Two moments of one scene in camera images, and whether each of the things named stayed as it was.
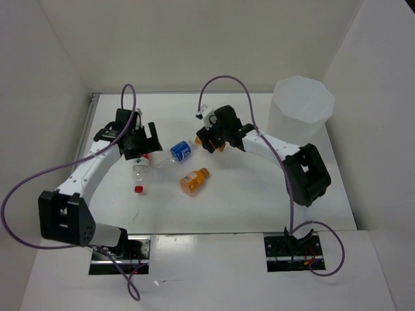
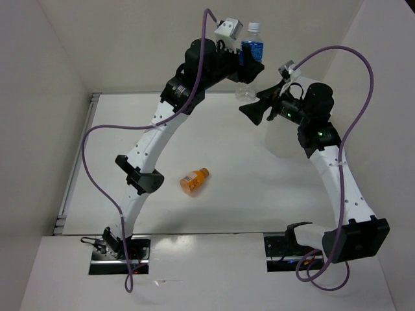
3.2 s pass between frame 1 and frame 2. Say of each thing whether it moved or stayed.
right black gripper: moved
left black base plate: stayed
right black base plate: stayed
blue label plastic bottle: moved
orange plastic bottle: stayed
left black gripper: moved
